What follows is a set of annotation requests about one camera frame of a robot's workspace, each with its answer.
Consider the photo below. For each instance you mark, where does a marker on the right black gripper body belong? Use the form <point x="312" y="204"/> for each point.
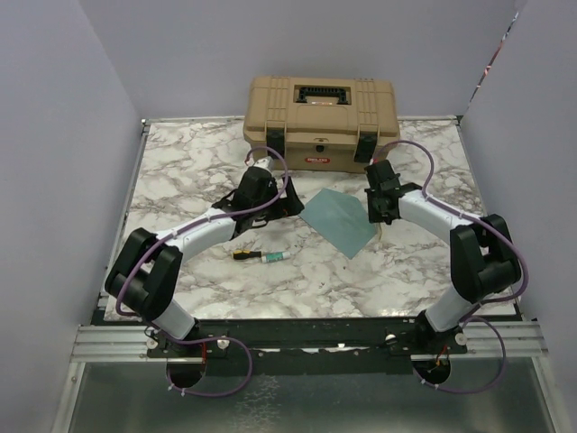
<point x="375" y="214"/>

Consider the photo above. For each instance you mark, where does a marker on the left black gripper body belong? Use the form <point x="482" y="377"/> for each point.
<point x="282" y="207"/>

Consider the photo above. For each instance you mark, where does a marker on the teal envelope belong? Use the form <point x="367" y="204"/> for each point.
<point x="340" y="219"/>

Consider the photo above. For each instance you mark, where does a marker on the green white glue stick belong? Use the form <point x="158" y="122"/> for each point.
<point x="273" y="257"/>

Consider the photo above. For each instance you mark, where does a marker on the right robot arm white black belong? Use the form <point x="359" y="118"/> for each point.
<point x="482" y="261"/>

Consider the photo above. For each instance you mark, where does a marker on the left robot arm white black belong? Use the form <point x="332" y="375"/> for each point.
<point x="145" y="273"/>

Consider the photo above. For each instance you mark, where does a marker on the yellow black screwdriver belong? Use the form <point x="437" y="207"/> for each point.
<point x="242" y="255"/>

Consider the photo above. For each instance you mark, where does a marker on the tan plastic toolbox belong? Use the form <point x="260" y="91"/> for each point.
<point x="321" y="124"/>

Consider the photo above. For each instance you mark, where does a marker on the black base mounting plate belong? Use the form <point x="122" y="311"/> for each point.
<point x="333" y="346"/>

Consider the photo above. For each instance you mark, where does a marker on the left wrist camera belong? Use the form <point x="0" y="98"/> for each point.
<point x="266" y="163"/>

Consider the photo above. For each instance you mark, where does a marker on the aluminium frame rail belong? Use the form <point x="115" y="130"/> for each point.
<point x="122" y="344"/>

